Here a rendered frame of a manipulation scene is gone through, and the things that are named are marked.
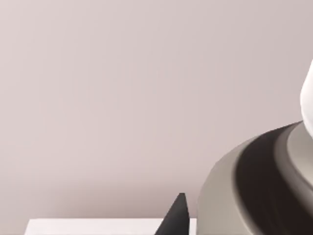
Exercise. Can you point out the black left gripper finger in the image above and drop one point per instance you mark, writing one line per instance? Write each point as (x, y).
(178, 220)

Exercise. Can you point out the grey and black round base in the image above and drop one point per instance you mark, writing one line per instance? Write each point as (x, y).
(220, 195)

